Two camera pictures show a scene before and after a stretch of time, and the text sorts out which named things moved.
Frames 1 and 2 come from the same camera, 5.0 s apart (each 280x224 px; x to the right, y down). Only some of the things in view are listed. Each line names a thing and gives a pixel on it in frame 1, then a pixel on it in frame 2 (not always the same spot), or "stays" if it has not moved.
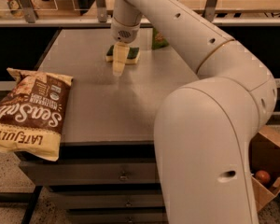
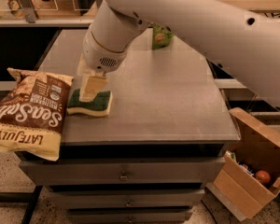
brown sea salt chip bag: (28, 119) stays
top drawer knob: (123, 177) stays
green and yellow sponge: (133, 57) → (99, 106)
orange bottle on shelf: (13, 1) stays
